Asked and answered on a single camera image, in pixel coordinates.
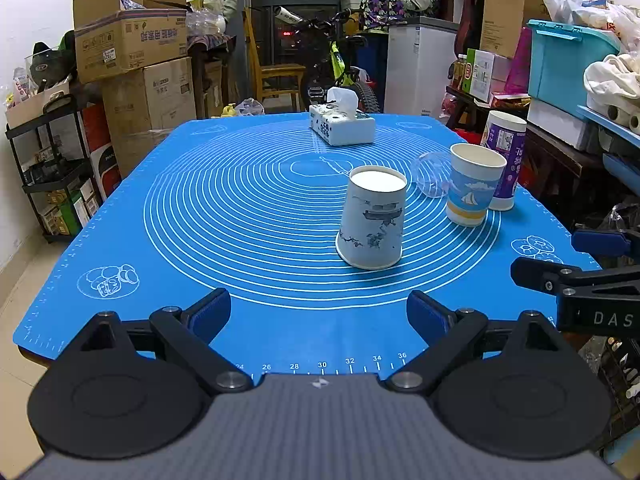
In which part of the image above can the red and black box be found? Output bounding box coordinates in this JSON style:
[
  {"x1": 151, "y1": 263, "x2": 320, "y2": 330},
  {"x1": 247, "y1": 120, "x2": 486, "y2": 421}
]
[{"x1": 80, "y1": 102, "x2": 124, "y2": 202}]

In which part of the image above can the white chest freezer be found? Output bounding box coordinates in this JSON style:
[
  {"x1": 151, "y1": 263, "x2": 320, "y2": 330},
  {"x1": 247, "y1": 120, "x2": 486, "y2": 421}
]
[{"x1": 384, "y1": 15, "x2": 461, "y2": 119}]

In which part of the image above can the purple and white paper cup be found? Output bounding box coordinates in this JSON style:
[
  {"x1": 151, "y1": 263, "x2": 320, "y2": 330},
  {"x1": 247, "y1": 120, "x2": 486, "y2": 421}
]
[{"x1": 480, "y1": 110, "x2": 529, "y2": 212}]

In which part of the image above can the black bicycle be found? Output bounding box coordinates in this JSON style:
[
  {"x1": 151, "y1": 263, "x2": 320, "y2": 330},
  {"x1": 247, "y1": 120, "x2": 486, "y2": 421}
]
[{"x1": 272, "y1": 4, "x2": 384, "y2": 114}]

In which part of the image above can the white and blue tissue box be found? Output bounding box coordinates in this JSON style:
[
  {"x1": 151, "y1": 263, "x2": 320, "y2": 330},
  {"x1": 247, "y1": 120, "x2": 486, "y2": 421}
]
[{"x1": 308, "y1": 87, "x2": 377, "y2": 147}]

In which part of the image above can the ink painting paper cup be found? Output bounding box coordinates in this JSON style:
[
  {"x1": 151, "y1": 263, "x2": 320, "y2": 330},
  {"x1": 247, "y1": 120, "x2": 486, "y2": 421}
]
[{"x1": 334, "y1": 164, "x2": 409, "y2": 271}]

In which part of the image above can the white cloth bundle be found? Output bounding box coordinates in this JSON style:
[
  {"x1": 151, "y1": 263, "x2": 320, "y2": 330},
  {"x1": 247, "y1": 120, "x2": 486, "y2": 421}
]
[{"x1": 583, "y1": 53, "x2": 640, "y2": 114}]

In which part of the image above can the white plastic bag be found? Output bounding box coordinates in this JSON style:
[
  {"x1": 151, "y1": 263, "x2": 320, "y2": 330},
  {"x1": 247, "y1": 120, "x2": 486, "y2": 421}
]
[{"x1": 537, "y1": 0, "x2": 640, "y2": 52}]

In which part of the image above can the tall cardboard box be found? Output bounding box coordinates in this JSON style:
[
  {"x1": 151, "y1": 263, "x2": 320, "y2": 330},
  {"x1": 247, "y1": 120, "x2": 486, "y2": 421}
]
[{"x1": 479, "y1": 0, "x2": 551, "y2": 60}]

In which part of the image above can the wooden chair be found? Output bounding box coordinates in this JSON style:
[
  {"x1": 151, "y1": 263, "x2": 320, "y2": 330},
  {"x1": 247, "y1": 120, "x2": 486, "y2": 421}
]
[{"x1": 243, "y1": 7, "x2": 307, "y2": 112}]

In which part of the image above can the large cardboard box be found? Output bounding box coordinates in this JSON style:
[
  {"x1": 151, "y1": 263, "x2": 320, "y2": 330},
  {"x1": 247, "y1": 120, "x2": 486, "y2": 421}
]
[{"x1": 101, "y1": 56, "x2": 197, "y2": 179}]

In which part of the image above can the white foam box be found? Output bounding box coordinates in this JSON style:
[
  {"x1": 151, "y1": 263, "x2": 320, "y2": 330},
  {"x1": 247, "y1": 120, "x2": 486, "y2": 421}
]
[{"x1": 526, "y1": 97, "x2": 596, "y2": 152}]

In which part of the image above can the yellow drink bottle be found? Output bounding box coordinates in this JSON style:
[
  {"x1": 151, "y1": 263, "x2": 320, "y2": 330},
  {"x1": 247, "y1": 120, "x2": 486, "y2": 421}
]
[{"x1": 451, "y1": 53, "x2": 469, "y2": 92}]

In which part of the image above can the blue silicone baking mat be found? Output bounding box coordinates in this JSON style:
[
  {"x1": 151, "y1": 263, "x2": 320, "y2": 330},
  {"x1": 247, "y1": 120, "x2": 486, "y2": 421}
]
[{"x1": 12, "y1": 112, "x2": 604, "y2": 382}]

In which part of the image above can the clear plastic cup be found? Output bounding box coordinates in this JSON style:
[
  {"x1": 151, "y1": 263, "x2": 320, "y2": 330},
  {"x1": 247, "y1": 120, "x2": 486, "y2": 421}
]
[{"x1": 412, "y1": 149, "x2": 454, "y2": 200}]

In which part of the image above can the open cardboard box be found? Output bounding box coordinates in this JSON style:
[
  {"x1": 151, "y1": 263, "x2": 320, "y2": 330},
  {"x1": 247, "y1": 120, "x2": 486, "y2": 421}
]
[{"x1": 72, "y1": 0, "x2": 189, "y2": 85}]

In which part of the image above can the sailboat print paper cup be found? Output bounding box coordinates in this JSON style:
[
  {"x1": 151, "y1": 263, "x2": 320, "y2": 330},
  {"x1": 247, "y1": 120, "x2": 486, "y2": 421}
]
[{"x1": 444, "y1": 142, "x2": 509, "y2": 228}]

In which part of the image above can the black metal shelf rack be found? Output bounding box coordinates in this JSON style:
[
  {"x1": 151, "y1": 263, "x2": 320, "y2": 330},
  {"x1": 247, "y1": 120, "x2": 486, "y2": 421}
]
[{"x1": 4, "y1": 94, "x2": 104, "y2": 244}]

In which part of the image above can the black helmet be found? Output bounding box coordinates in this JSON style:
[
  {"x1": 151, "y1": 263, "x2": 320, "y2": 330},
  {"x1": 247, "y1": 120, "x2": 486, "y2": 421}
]
[{"x1": 24, "y1": 42, "x2": 77, "y2": 94}]

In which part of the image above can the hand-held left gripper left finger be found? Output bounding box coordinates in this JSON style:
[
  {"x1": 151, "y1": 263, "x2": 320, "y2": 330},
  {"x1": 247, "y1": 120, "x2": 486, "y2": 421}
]
[{"x1": 79, "y1": 287, "x2": 254, "y2": 395}]

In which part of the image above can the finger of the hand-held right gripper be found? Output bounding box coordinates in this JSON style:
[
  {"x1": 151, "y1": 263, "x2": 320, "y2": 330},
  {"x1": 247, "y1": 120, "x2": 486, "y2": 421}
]
[
  {"x1": 571, "y1": 228, "x2": 640, "y2": 262},
  {"x1": 510, "y1": 257, "x2": 640, "y2": 306}
]

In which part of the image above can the teal plastic storage bin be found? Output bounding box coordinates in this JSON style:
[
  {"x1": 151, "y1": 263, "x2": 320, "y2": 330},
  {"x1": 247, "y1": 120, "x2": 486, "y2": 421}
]
[{"x1": 527, "y1": 18, "x2": 624, "y2": 107}]

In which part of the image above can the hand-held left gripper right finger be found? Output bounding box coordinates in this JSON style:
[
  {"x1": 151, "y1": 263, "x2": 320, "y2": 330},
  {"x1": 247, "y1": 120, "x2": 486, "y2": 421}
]
[{"x1": 387, "y1": 289, "x2": 564, "y2": 394}]

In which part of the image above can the pink bag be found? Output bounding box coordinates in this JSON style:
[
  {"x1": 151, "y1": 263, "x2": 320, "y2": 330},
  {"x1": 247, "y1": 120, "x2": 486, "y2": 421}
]
[{"x1": 504, "y1": 27, "x2": 534, "y2": 95}]

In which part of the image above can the green and white carton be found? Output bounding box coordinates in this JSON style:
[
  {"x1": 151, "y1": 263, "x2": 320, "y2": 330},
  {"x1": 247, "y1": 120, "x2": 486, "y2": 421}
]
[{"x1": 460, "y1": 48, "x2": 496, "y2": 104}]

